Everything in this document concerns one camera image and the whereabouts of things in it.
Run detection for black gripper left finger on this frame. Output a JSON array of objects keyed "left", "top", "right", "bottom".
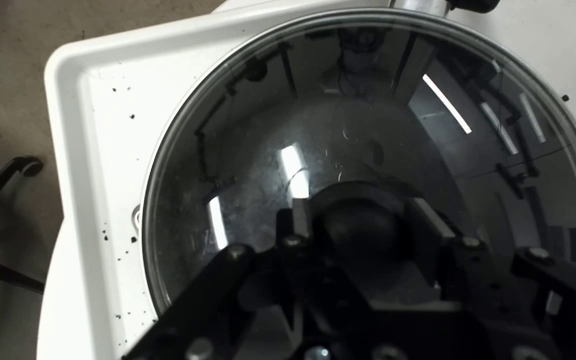
[{"left": 123, "top": 197, "right": 330, "bottom": 360}]

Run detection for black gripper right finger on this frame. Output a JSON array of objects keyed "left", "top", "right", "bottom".
[{"left": 407, "top": 197, "right": 576, "bottom": 336}]

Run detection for glass lid with black knob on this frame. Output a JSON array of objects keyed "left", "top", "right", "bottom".
[{"left": 141, "top": 7, "right": 576, "bottom": 317}]

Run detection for white plastic tray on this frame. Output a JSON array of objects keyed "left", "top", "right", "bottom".
[{"left": 43, "top": 0, "right": 576, "bottom": 360}]

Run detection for black chair base legs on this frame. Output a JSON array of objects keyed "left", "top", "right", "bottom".
[{"left": 0, "top": 154, "right": 46, "bottom": 294}]

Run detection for black pot with loop handle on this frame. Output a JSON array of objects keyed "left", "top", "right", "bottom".
[{"left": 142, "top": 0, "right": 576, "bottom": 315}]

